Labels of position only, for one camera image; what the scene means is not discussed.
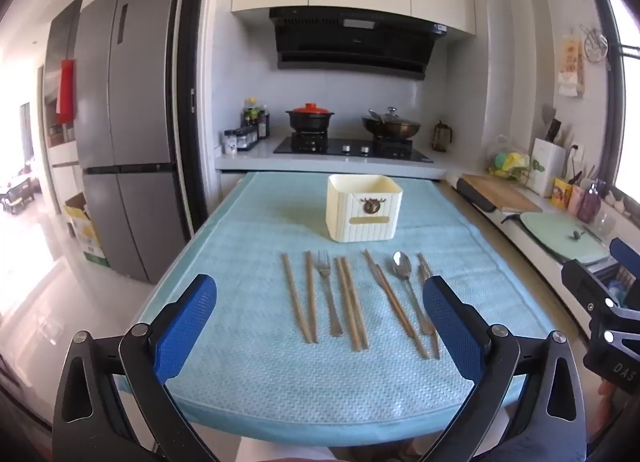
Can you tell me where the cream utensil holder box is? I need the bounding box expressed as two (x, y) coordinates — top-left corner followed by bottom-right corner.
(326, 174), (404, 243)

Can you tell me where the spice jar rack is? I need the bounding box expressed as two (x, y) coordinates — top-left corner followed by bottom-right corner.
(224, 126), (259, 156)

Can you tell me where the silver fork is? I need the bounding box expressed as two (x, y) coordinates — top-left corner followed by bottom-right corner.
(317, 251), (343, 338)

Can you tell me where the purple soap bottle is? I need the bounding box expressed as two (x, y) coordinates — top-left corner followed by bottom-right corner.
(577, 179), (601, 224)

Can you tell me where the yellow snack packet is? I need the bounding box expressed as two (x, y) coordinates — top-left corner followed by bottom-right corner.
(550, 177), (573, 210)

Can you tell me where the black gas stove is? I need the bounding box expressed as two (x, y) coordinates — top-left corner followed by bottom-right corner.
(273, 132), (433, 164)

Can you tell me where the grey steel refrigerator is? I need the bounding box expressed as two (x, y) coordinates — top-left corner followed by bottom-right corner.
(75, 0), (186, 283)

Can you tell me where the black pot with red lid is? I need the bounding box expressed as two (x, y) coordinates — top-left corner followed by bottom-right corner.
(286, 104), (334, 133)

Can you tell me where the cardboard box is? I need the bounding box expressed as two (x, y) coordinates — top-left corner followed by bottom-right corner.
(64, 192), (110, 267)

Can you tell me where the wooden cutting board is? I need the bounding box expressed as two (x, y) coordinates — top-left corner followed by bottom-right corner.
(456, 174), (542, 213)

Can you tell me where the dark wok with glass lid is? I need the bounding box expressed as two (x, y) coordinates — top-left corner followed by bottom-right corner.
(361, 107), (421, 140)

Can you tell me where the light blue woven table mat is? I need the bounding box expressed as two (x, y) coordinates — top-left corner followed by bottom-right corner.
(141, 172), (553, 446)

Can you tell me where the white knife block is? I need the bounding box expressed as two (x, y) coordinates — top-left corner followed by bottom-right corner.
(526, 138), (566, 198)

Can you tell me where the sauce bottles group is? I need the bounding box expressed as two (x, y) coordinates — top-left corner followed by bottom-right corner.
(242, 97), (270, 139)

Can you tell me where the silver spoon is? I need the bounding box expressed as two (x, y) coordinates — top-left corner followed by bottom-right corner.
(392, 251), (435, 336)

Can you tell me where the bag of colourful sponges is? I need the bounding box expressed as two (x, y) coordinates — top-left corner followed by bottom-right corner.
(487, 135), (530, 185)

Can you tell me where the red hanging cloth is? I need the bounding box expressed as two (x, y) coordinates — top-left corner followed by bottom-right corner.
(56, 59), (75, 125)

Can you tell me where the glass french press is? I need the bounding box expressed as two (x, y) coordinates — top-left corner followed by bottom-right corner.
(432, 121), (452, 152)

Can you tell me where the black range hood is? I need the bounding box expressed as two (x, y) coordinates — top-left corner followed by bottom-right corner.
(269, 6), (448, 80)

